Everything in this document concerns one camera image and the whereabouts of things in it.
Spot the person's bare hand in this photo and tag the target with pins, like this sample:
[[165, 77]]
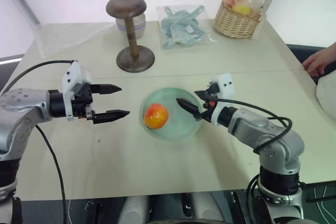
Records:
[[317, 62]]

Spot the grey rounded shape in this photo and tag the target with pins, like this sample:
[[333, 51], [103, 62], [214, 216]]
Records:
[[132, 211], [208, 208]]

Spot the white jar with purple band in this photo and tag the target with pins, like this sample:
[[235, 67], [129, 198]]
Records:
[[140, 26]]

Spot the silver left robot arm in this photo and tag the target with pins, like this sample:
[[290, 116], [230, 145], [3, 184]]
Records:
[[21, 108]]

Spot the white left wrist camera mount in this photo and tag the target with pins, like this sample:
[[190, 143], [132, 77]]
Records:
[[69, 77]]

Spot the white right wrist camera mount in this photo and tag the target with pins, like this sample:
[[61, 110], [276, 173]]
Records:
[[225, 83]]

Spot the white garment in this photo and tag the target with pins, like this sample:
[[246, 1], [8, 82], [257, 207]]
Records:
[[328, 95]]

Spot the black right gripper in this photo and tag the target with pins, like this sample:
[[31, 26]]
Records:
[[210, 108]]

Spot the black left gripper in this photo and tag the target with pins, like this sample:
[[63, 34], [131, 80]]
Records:
[[84, 100]]

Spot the woven wicker basket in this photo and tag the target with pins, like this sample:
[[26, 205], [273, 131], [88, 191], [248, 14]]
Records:
[[233, 24]]

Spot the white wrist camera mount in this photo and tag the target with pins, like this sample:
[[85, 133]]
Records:
[[225, 83], [69, 77]]

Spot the clear plastic bag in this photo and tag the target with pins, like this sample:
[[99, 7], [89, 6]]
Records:
[[202, 35]]

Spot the pale green glass plate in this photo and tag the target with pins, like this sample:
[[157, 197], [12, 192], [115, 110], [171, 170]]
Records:
[[178, 129]]

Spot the red yellow apple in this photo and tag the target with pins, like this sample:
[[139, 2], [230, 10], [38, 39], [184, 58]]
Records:
[[156, 116]]

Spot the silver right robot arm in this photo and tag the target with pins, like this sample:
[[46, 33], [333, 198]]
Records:
[[262, 129]]

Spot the brown wooden mushroom stand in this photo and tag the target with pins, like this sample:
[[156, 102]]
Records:
[[126, 6]]

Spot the clear plastic sheet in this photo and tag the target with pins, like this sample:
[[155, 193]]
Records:
[[73, 37]]

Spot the dark green mat white lines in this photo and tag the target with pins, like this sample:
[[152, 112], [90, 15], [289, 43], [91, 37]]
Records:
[[323, 205]]

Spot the yellow fruit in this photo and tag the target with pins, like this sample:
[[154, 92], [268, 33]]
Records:
[[242, 9]]

